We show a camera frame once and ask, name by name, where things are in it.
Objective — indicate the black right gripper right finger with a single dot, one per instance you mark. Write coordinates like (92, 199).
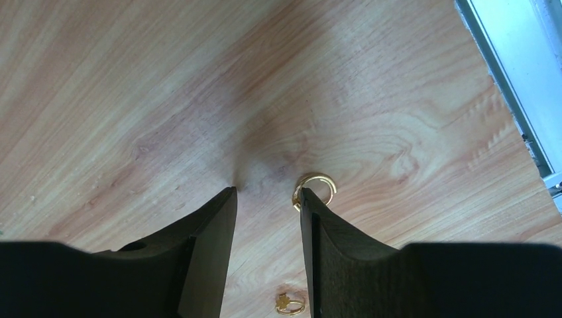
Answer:
(351, 274)

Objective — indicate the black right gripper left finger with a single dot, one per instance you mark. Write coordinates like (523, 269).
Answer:
(178, 271)

